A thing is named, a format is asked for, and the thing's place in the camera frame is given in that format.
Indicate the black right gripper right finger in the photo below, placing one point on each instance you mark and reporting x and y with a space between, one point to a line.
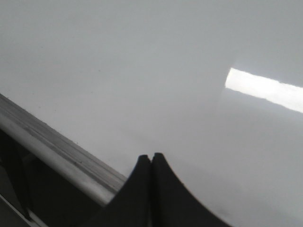
172 204

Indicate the white whiteboard with aluminium frame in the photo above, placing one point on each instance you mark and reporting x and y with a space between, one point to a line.
214 85

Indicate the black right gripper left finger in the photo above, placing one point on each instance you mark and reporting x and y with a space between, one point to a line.
130 206

